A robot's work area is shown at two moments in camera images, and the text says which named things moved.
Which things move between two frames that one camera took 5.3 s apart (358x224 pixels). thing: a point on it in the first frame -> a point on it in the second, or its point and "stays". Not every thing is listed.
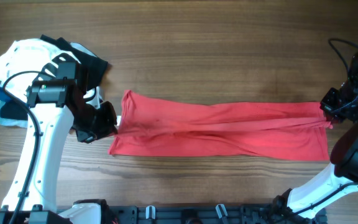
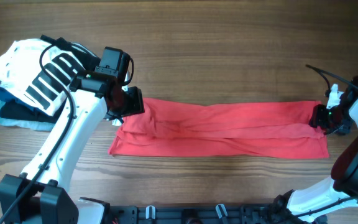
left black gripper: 101,121 -> 134,101
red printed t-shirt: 163,127 stays
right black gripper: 332,101 -> 317,116
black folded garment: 94,68 stays
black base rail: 273,212 stays
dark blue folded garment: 2,96 stays
